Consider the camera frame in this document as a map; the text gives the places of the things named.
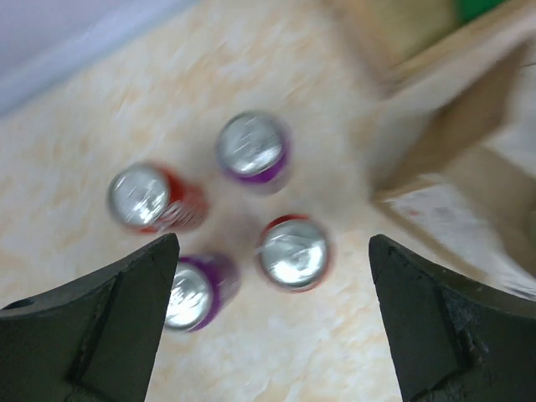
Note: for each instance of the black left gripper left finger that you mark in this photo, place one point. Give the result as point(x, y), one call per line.
point(94, 338)

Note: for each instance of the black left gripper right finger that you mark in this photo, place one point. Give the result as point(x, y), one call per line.
point(451, 338)

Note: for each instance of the purple soda can front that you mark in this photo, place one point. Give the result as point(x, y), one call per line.
point(203, 285)

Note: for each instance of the purple soda can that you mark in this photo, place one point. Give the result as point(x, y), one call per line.
point(254, 149)
point(203, 285)

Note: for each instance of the red cola can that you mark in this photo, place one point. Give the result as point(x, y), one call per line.
point(150, 197)

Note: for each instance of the red soda can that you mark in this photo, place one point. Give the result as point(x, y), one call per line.
point(294, 253)

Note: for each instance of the brown canvas tote bag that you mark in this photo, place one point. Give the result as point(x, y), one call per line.
point(466, 202)

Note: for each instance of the green tank top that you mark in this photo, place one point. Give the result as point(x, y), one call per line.
point(469, 10)

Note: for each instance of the wooden clothes rack frame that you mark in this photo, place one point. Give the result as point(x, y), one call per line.
point(401, 42)

